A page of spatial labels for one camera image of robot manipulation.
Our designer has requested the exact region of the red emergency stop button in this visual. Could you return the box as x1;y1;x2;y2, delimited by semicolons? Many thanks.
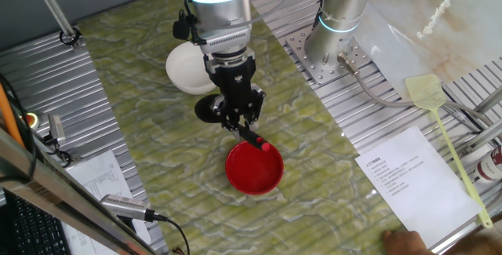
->
21;112;40;130

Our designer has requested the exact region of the black ladle with red accents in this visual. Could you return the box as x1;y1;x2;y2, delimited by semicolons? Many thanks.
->
194;93;271;153

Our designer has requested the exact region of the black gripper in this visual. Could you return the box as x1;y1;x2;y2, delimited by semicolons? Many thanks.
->
203;56;267;133

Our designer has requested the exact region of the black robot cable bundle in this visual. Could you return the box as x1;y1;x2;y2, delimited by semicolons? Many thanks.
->
246;0;330;28

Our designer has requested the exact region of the small silver camera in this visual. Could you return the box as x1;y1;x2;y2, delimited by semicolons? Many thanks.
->
47;113;67;143

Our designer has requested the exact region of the person's right hand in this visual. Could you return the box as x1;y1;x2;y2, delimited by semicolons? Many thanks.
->
382;229;431;255

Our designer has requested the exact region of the printed table paper sheet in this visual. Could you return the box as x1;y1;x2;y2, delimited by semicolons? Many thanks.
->
64;149;152;255

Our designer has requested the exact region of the red bowl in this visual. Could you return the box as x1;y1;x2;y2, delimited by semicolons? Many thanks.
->
224;140;285;196

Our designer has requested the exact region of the white bowl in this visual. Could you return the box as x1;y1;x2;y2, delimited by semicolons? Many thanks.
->
165;41;218;96

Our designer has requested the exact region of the yellow fly swatter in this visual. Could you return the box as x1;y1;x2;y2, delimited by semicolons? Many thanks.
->
405;74;494;229

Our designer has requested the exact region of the grey conduit cable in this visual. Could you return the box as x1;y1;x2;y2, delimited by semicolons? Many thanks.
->
337;53;493;130

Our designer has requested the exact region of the white can with red label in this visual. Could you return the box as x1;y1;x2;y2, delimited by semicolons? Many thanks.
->
474;147;502;181

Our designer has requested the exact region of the white instruction paper sheet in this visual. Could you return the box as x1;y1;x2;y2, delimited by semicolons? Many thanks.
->
355;126;483;248

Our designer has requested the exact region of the black camera cable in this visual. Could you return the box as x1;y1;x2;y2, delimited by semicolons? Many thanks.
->
152;213;191;255

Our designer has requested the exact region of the black keyboard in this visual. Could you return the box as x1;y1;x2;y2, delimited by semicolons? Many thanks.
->
0;191;71;255

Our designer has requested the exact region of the orange pole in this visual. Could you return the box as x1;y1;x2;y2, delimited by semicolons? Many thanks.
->
0;84;24;148

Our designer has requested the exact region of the green marble pattern mat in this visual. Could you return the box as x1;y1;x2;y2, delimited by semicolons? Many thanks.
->
78;0;405;255

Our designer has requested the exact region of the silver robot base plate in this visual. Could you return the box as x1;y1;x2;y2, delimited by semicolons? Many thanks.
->
285;25;373;86

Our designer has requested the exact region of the silver ribbed wrist camera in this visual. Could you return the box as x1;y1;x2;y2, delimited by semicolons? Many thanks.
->
199;27;252;55

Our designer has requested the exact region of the aluminium profile strut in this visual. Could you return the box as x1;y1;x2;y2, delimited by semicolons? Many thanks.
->
457;119;502;158
472;86;502;115

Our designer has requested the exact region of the beige marble pattern board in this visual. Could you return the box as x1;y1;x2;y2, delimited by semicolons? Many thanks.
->
355;0;502;101

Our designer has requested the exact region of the aluminium frame bar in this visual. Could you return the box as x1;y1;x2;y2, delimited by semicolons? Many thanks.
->
0;127;158;255

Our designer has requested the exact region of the camera mount with black cable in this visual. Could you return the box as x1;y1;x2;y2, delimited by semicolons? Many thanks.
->
42;133;74;169

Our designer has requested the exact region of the aluminium pole with black ring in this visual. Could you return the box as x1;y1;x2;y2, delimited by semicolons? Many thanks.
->
26;0;82;49

